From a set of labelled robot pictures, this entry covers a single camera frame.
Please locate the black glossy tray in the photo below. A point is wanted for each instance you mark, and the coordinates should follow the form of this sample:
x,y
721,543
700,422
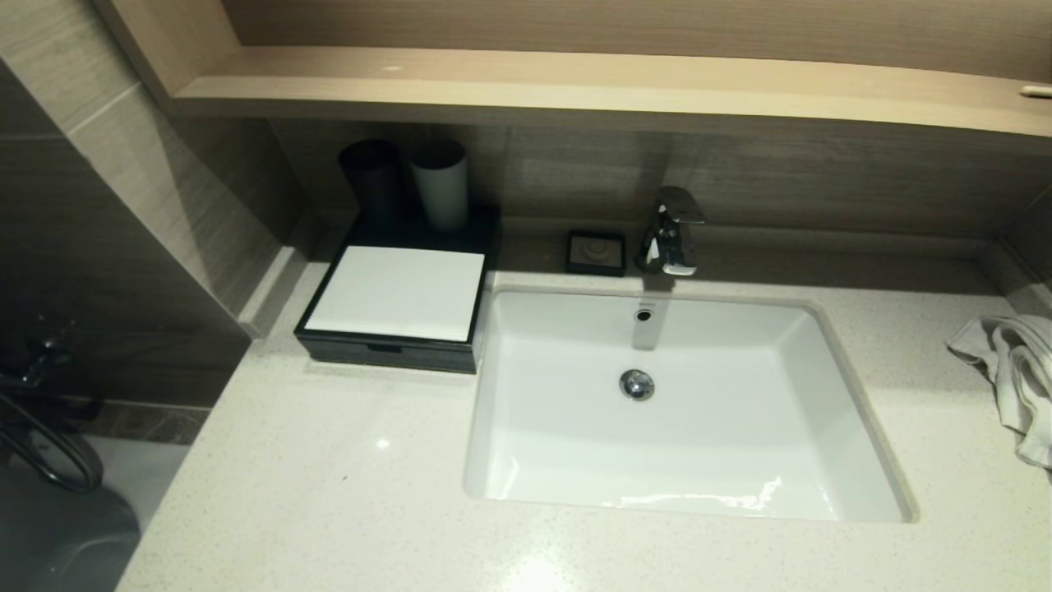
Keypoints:
x,y
386,355

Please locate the black square soap dish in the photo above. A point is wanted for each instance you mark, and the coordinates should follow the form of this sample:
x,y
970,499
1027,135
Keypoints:
x,y
595,252

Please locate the white ceramic sink basin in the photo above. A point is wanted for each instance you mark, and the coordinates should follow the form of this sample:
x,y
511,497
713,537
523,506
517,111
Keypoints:
x,y
699,444

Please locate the crumpled white towel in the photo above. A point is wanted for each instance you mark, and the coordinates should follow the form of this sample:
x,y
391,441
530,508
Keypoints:
x,y
1023,370

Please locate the black amenity tray box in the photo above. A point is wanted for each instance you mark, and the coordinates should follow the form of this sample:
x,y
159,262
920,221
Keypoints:
x,y
411,234

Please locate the grey round bin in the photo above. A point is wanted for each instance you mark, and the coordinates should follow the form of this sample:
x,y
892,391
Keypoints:
x,y
66,543

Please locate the black cup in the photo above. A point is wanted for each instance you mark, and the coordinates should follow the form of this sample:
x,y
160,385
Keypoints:
x,y
371,177

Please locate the chrome faucet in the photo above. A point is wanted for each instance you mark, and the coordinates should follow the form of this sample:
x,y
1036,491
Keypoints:
x,y
670,238

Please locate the chrome sink drain stopper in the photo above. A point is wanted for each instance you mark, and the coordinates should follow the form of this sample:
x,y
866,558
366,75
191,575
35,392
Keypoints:
x,y
637,384

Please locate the small white shelf item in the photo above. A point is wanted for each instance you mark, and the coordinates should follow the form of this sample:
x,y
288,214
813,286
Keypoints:
x,y
1037,90

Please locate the white glossy tray surface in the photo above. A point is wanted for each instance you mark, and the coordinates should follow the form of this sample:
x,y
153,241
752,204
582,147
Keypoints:
x,y
403,292

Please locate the light wooden shelf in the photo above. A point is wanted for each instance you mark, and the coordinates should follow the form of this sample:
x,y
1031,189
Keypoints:
x,y
657,86

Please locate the pale grey cup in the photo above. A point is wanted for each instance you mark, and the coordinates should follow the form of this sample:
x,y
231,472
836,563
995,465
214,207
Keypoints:
x,y
441,189

